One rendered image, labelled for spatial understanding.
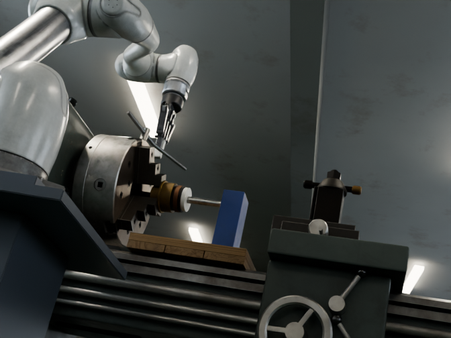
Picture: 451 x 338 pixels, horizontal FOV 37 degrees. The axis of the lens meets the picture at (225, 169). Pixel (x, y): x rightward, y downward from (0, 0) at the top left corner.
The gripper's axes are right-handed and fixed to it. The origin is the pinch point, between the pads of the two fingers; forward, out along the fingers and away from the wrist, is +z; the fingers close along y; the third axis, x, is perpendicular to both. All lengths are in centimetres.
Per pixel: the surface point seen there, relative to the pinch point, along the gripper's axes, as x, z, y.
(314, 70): -18, -171, 181
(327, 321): -66, 62, -48
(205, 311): -37, 61, -34
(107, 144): 1.2, 18.8, -33.9
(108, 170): -2.3, 27.4, -35.6
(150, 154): -9.3, 17.1, -27.6
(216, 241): -33, 38, -23
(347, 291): -69, 55, -47
